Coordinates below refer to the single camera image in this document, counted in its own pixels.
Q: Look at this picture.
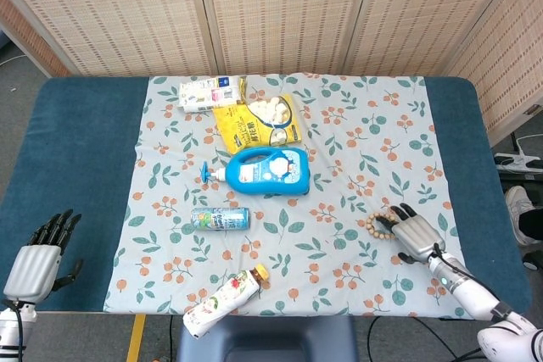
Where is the black floor cable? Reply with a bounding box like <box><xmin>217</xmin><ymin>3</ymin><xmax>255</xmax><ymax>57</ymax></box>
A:
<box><xmin>366</xmin><ymin>315</ymin><xmax>484</xmax><ymax>362</ymax></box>

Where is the blue pump lotion bottle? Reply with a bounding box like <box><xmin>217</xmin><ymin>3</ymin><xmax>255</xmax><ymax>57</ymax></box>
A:
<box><xmin>199</xmin><ymin>146</ymin><xmax>312</xmax><ymax>198</ymax></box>

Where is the white snack package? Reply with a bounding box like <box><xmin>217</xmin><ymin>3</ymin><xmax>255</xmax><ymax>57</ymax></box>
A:
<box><xmin>177</xmin><ymin>75</ymin><xmax>249</xmax><ymax>114</ymax></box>

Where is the white sneaker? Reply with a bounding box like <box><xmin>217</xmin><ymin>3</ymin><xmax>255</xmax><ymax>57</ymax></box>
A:
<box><xmin>504</xmin><ymin>185</ymin><xmax>537</xmax><ymax>247</ymax></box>

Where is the woven folding screen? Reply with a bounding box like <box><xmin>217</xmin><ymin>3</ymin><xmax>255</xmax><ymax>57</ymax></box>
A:
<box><xmin>0</xmin><ymin>0</ymin><xmax>543</xmax><ymax>148</ymax></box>

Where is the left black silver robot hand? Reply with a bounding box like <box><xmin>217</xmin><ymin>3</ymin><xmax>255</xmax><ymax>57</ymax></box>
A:
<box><xmin>3</xmin><ymin>209</ymin><xmax>85</xmax><ymax>302</ymax></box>

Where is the teal table cover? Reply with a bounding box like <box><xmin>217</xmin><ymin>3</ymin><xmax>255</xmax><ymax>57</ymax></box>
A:
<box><xmin>0</xmin><ymin>75</ymin><xmax>534</xmax><ymax>317</ymax></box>

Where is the white power cord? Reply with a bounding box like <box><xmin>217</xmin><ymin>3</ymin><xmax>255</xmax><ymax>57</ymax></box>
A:
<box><xmin>514</xmin><ymin>132</ymin><xmax>543</xmax><ymax>155</ymax></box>

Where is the white power strip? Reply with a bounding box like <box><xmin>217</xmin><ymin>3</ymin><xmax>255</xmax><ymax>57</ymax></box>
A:
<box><xmin>493</xmin><ymin>151</ymin><xmax>543</xmax><ymax>171</ymax></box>

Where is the light blue drink can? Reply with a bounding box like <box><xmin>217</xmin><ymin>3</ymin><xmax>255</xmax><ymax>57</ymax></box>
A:
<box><xmin>190</xmin><ymin>206</ymin><xmax>252</xmax><ymax>233</ymax></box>

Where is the yellow marshmallow bag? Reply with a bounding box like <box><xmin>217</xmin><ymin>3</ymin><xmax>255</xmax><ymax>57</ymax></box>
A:
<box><xmin>211</xmin><ymin>93</ymin><xmax>304</xmax><ymax>156</ymax></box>

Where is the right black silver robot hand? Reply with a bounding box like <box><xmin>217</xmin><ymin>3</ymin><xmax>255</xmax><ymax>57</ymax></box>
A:
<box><xmin>374</xmin><ymin>203</ymin><xmax>447</xmax><ymax>265</ymax></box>

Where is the tea bottle with yellow cap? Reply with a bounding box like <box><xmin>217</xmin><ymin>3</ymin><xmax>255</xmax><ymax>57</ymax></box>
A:
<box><xmin>182</xmin><ymin>263</ymin><xmax>272</xmax><ymax>340</ymax></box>

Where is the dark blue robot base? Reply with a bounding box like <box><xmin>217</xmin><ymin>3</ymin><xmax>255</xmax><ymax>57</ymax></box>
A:
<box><xmin>175</xmin><ymin>315</ymin><xmax>361</xmax><ymax>362</ymax></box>

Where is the black trouser leg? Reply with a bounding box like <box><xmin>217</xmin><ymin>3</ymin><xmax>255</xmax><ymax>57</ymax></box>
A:
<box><xmin>518</xmin><ymin>208</ymin><xmax>543</xmax><ymax>241</ymax></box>

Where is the floral leaf print tablecloth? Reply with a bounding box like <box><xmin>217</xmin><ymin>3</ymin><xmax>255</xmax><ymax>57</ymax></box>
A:
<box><xmin>102</xmin><ymin>73</ymin><xmax>474</xmax><ymax>320</ymax></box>

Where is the wooden bead bracelet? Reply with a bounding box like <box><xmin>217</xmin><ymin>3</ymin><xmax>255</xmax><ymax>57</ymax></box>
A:
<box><xmin>365</xmin><ymin>210</ymin><xmax>400</xmax><ymax>242</ymax></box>

